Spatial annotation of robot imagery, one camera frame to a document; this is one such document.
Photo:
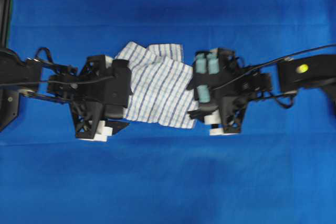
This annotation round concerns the black aluminium frame rail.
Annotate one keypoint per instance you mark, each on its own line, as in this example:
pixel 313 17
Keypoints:
pixel 5 21

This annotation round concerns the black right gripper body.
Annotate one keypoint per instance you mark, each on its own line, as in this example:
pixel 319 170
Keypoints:
pixel 226 82

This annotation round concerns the blue table cloth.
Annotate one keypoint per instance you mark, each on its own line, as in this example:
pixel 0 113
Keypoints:
pixel 279 169

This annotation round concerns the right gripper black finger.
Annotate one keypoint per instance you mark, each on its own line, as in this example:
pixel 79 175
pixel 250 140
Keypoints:
pixel 197 69
pixel 202 111

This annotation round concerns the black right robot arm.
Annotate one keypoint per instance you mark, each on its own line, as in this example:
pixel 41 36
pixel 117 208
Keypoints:
pixel 289 75

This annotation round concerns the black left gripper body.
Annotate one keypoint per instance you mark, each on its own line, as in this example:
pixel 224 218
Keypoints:
pixel 97 99

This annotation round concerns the white blue striped towel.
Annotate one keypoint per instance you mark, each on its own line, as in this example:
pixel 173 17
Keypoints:
pixel 159 85

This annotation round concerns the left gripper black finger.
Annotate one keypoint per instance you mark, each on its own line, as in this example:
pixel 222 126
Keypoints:
pixel 113 127
pixel 122 75

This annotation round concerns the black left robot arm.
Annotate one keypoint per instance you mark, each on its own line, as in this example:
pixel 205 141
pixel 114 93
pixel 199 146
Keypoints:
pixel 38 78

